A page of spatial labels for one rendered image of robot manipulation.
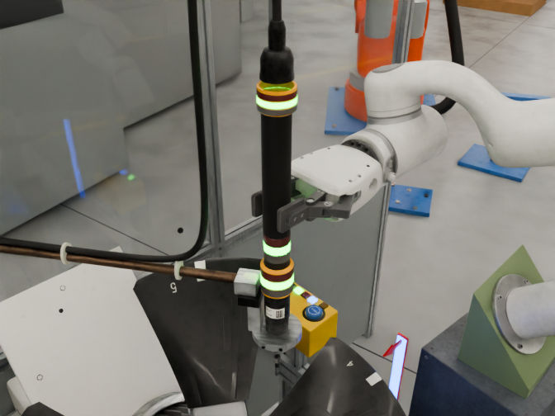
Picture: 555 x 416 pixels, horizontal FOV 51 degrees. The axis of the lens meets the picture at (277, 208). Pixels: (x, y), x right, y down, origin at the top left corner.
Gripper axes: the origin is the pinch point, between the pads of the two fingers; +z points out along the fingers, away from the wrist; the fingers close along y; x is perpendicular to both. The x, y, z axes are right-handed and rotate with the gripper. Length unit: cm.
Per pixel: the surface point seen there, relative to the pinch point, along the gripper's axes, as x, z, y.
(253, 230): -68, -57, 70
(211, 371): -33.7, 4.8, 10.1
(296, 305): -58, -35, 30
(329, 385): -47.2, -15.6, 2.2
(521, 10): -157, -728, 293
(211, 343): -30.1, 2.9, 12.0
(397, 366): -54, -34, 0
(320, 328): -59, -35, 21
